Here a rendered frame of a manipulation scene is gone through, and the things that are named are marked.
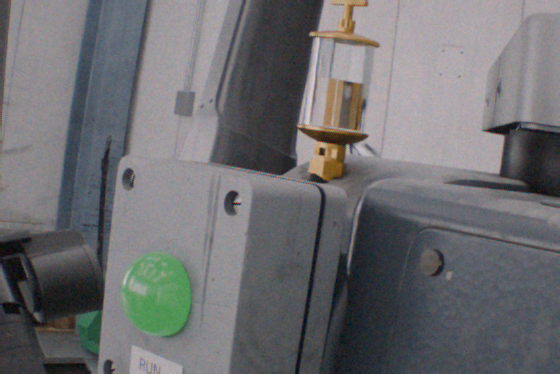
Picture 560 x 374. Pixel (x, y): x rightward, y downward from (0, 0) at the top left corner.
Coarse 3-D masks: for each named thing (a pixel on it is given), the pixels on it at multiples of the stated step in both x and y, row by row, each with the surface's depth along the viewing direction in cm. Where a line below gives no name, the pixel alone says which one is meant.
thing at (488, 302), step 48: (384, 192) 41; (432, 192) 39; (480, 192) 40; (528, 192) 48; (384, 240) 40; (432, 240) 38; (480, 240) 37; (528, 240) 36; (336, 288) 41; (384, 288) 40; (432, 288) 38; (480, 288) 36; (528, 288) 35; (336, 336) 41; (384, 336) 40; (432, 336) 38; (480, 336) 36; (528, 336) 35
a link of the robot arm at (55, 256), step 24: (0, 240) 91; (24, 240) 92; (48, 240) 93; (72, 240) 94; (48, 264) 91; (72, 264) 92; (96, 264) 92; (48, 288) 90; (72, 288) 91; (96, 288) 92; (48, 312) 91; (72, 312) 92
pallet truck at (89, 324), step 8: (112, 136) 613; (104, 152) 632; (104, 160) 600; (104, 168) 613; (104, 176) 614; (104, 184) 615; (104, 192) 615; (104, 200) 615; (104, 208) 615; (96, 256) 616; (104, 280) 613; (96, 312) 594; (80, 320) 595; (88, 320) 592; (96, 320) 592; (80, 328) 592; (88, 328) 588; (96, 328) 592; (80, 336) 592; (88, 336) 587; (96, 336) 591; (88, 344) 586; (96, 344) 581; (96, 352) 580
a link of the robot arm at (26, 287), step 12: (24, 252) 92; (0, 264) 90; (12, 264) 92; (24, 264) 91; (0, 276) 89; (12, 276) 90; (24, 276) 92; (0, 288) 88; (12, 288) 89; (24, 288) 92; (36, 288) 90; (0, 300) 87; (12, 300) 88; (24, 300) 90; (36, 300) 91; (12, 312) 88; (36, 312) 92
